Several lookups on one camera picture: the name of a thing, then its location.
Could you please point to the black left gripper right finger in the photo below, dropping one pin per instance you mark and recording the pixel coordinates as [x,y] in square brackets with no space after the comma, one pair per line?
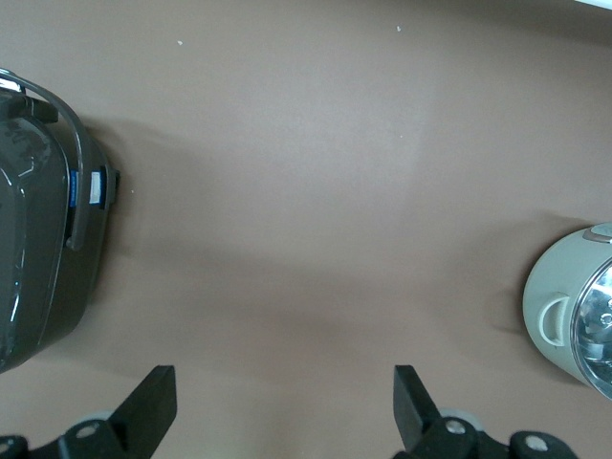
[416,416]

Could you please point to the pale green electric pot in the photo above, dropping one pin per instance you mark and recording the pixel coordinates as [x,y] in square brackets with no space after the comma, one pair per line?
[545,287]

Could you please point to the dark grey rice cooker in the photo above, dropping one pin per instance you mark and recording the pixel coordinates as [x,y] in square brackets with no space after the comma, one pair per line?
[28,239]

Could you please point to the brown table cover mat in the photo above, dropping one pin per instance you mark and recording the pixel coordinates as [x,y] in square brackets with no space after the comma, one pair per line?
[306,191]

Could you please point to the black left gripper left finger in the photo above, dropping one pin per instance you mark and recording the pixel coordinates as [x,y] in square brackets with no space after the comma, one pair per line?
[143,411]

